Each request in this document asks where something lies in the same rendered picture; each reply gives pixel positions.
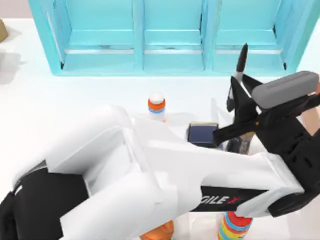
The black marker pen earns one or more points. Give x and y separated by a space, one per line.
243 58

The pale grey rounded box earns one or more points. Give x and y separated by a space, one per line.
285 88

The black and tan object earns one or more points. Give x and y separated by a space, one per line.
242 145

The salmon coloured object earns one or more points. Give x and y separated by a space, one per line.
311 122

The dark blue box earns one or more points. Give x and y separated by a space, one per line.
201 135

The white bottle with orange band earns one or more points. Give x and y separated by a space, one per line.
156 107

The light blue rack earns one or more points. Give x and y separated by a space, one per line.
172 37

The stack of coloured rings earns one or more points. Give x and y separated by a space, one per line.
233 226

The brown cardboard box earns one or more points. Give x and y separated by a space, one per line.
2 31

